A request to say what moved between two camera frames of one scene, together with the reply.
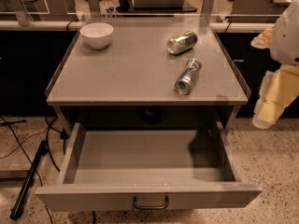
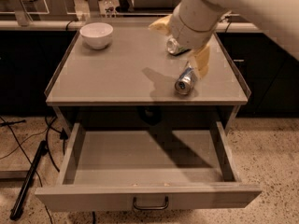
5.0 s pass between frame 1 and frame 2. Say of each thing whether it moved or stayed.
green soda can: stayed
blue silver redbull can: stayed
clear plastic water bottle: stayed
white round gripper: moved
